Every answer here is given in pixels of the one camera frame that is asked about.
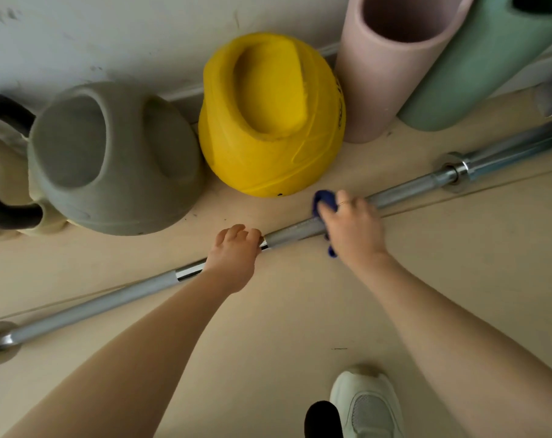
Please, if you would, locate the person's left hand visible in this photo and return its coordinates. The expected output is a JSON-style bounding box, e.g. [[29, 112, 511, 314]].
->
[[203, 224, 264, 296]]

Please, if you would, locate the person's right hand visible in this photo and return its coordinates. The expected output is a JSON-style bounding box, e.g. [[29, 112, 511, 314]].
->
[[316, 190, 391, 270]]

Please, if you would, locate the blue cloth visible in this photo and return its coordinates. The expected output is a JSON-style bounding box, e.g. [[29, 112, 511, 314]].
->
[[313, 190, 340, 259]]

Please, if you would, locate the steel barbell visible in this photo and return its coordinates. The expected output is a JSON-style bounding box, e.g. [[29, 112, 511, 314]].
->
[[0, 120, 552, 366]]

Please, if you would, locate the person's right forearm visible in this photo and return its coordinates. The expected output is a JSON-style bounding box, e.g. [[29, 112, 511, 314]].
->
[[348, 253, 552, 438]]

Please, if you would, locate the person's left forearm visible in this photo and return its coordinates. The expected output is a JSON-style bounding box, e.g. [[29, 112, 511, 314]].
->
[[2, 265, 258, 438]]

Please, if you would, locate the yellow soft kettlebell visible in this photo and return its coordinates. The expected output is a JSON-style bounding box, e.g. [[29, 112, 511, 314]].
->
[[198, 33, 347, 198]]

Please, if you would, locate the pink foam roller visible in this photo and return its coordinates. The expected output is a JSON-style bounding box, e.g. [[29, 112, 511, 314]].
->
[[335, 0, 477, 144]]

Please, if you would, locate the grey soft kettlebell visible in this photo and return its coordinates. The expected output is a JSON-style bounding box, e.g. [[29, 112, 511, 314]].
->
[[27, 81, 207, 237]]

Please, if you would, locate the green foam roller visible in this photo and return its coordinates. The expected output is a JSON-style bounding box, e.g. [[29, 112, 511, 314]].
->
[[398, 0, 552, 132]]

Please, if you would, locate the black trouser leg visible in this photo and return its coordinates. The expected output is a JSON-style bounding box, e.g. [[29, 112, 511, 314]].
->
[[304, 400, 345, 438]]

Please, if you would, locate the white sneaker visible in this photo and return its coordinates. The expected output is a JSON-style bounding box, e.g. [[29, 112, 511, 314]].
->
[[329, 365, 405, 438]]

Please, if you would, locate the cream kettlebell with black handle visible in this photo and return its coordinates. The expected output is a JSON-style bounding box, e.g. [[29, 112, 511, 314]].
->
[[0, 91, 69, 243]]

